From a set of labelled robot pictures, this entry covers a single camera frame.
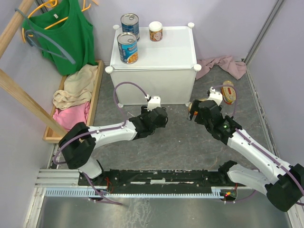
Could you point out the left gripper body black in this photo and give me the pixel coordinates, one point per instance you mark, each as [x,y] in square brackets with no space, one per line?
[163,124]

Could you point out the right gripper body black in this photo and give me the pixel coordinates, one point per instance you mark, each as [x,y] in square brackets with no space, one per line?
[199,119]

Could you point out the oval gold tin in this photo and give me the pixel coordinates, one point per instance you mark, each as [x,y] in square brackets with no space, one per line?
[228,92]
[192,108]

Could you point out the blue can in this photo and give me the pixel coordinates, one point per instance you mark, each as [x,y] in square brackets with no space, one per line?
[128,49]
[130,23]

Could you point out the orange can white lid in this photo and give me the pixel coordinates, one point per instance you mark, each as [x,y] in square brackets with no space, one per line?
[155,31]

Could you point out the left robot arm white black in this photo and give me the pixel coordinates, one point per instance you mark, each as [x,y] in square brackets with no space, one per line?
[79,143]

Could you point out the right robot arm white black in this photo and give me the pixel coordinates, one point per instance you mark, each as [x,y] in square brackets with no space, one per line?
[281,182]

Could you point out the white cube cabinet counter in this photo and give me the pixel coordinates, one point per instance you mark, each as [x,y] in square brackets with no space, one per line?
[166,68]

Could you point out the mauve cloth on floor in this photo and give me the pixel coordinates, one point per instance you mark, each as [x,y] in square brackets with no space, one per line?
[227,63]

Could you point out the beige cloth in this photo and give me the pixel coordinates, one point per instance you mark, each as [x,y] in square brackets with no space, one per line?
[78,88]

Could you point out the pink cloth in tray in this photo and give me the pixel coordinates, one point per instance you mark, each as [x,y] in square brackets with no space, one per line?
[69,117]

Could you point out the green tank top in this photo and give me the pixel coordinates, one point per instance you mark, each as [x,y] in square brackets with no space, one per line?
[83,53]

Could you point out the wooden rack pole lower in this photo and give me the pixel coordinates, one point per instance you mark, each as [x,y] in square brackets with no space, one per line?
[11,87]

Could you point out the wooden rack pole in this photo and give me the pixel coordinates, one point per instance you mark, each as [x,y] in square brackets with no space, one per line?
[13,25]
[11,87]

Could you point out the orange clothes hanger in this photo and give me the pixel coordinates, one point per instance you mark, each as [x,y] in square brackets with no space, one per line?
[66,17]

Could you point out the wooden rack pole upper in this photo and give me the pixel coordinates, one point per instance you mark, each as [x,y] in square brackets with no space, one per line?
[13,25]

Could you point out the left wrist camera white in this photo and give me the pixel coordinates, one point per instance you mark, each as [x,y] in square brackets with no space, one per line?
[153,102]

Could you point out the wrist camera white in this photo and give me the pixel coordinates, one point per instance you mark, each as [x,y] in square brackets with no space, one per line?
[153,102]
[215,96]

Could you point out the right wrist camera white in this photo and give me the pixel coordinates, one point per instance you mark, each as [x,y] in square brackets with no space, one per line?
[215,96]

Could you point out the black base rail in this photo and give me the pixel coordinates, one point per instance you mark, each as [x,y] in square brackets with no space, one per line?
[162,181]

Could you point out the white cable duct comb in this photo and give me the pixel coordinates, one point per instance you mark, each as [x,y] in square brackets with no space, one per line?
[89,192]

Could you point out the aluminium frame post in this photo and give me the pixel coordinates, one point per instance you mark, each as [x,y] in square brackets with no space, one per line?
[265,28]

